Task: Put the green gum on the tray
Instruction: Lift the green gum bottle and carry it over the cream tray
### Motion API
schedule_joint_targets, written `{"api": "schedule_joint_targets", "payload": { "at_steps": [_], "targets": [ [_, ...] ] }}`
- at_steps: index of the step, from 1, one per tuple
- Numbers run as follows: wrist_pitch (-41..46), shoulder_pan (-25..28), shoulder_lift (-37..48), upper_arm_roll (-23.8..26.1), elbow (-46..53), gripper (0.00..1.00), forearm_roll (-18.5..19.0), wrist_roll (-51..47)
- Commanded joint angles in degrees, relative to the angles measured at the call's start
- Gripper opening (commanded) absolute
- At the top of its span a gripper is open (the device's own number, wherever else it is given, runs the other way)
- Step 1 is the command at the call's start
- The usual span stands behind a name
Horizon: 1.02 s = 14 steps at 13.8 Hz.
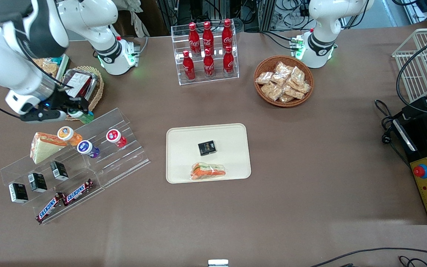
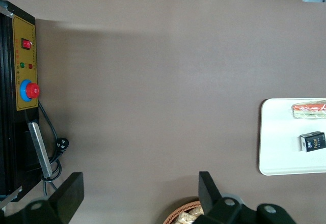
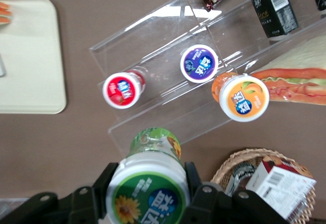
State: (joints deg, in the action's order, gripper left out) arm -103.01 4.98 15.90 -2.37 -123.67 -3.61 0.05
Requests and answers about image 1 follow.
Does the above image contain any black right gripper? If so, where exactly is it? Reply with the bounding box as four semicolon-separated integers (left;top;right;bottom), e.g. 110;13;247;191
41;88;89;117

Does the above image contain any green gum bottle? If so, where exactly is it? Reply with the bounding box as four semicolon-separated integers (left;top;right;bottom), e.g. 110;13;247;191
68;110;95;124

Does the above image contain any orange gum bottle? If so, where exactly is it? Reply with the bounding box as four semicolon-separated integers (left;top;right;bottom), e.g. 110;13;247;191
57;126;83;146

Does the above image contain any white rectangular snack tray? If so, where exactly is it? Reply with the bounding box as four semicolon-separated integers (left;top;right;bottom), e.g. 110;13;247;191
32;54;72;81

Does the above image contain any purple gum bottle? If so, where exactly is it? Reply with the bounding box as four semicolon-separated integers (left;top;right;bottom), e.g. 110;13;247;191
76;139;101;159

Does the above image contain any red gum bottle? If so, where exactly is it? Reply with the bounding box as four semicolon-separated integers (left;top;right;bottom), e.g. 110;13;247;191
106;128;128;149

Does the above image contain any cream serving tray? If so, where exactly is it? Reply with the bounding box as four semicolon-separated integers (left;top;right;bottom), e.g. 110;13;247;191
166;123;252;185

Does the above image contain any plastic pack with red label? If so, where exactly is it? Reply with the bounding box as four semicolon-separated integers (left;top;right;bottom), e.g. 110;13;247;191
62;68;99;102

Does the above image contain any oval wicker basket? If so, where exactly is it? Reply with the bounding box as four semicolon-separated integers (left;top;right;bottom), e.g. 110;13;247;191
59;66;105;112

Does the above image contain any clear rice cracker packet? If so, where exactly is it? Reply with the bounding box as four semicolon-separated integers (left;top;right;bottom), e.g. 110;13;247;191
35;58;60;78

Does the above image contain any wrapped triangle sandwich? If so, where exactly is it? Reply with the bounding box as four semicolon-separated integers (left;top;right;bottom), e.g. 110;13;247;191
30;132;68;165

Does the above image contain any small black box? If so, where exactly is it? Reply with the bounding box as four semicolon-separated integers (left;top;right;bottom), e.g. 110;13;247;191
49;160;69;182
198;140;217;157
27;172;48;193
8;182;29;204

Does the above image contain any clear acrylic tiered stand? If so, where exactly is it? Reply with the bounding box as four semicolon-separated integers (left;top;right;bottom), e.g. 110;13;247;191
0;107;151;225

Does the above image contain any Snickers bar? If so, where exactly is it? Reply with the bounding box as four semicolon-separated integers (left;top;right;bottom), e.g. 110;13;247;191
35;192;66;224
62;178;95;207

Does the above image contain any red Coca-Cola bottle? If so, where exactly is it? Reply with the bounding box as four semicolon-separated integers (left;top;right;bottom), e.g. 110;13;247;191
222;46;235;76
202;21;215;56
221;19;234;52
188;22;202;58
182;50;196;81
203;48;216;79

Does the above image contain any clear acrylic bottle rack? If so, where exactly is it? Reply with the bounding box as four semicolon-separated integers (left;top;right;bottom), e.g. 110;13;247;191
171;20;240;86

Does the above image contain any wrapped flat sandwich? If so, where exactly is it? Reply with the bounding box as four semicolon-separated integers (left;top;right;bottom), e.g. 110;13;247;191
190;162;227;182

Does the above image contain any round wicker basket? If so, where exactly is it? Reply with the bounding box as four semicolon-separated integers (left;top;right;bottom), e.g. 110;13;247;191
254;55;315;108

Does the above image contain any black equipment block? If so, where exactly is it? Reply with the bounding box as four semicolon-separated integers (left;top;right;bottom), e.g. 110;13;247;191
400;83;427;120

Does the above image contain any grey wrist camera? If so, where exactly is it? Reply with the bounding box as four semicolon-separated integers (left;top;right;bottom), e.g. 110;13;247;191
20;110;68;123

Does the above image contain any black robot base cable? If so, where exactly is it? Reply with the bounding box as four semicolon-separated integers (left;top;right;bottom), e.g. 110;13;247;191
261;31;300;51

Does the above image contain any aluminium frame with cables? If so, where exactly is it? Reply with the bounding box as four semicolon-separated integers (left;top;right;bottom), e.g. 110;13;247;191
241;0;312;33

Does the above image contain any black coiled power cable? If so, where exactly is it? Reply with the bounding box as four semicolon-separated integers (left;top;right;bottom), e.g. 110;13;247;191
374;99;408;158

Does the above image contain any black looping cable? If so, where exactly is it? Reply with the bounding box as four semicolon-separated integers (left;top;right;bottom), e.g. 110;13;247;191
395;33;427;116

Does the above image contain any thin black cable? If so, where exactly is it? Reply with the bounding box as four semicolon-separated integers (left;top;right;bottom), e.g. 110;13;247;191
309;247;427;267

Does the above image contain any white wire basket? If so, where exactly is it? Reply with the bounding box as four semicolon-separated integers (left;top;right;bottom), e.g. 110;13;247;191
391;27;427;103

